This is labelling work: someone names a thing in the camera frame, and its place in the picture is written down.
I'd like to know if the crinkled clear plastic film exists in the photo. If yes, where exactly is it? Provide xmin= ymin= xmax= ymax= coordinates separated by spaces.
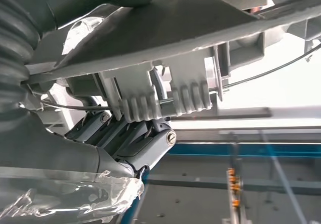
xmin=0 ymin=169 xmax=145 ymax=224

